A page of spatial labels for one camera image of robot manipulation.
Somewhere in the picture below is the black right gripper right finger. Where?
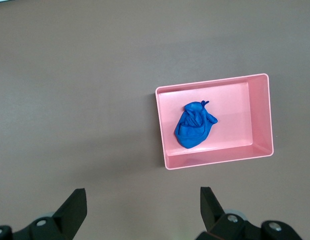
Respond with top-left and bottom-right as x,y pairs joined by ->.
196,186 -> 304,240

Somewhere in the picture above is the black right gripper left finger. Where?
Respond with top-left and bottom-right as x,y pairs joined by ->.
0,188 -> 88,240

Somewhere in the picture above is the blue glove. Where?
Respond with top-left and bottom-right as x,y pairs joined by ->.
173,100 -> 219,150

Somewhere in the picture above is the pink plastic box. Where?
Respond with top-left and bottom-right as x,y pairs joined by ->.
154,73 -> 275,171

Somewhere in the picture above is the brown table cover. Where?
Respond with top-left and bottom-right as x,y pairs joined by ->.
0,0 -> 310,240

